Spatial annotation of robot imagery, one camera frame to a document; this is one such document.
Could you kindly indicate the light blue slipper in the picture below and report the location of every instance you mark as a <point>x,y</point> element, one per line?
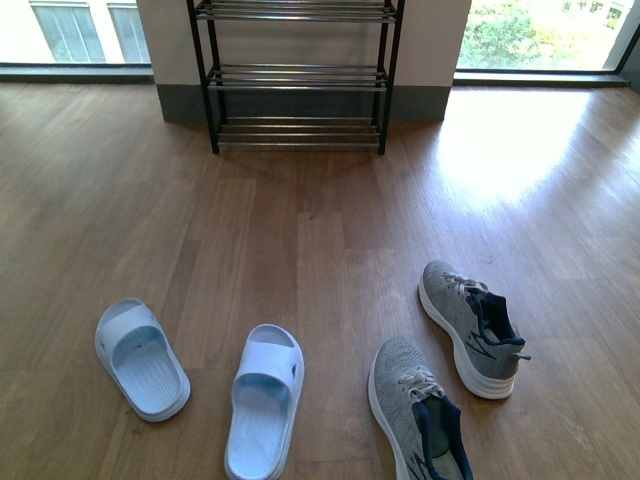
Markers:
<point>135,351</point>
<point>265,396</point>

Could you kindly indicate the black metal shoe rack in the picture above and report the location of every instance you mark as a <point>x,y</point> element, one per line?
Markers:
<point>296,130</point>

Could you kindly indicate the grey knit sneaker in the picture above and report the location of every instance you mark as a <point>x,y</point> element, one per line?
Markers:
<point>486,347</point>
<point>418,419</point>

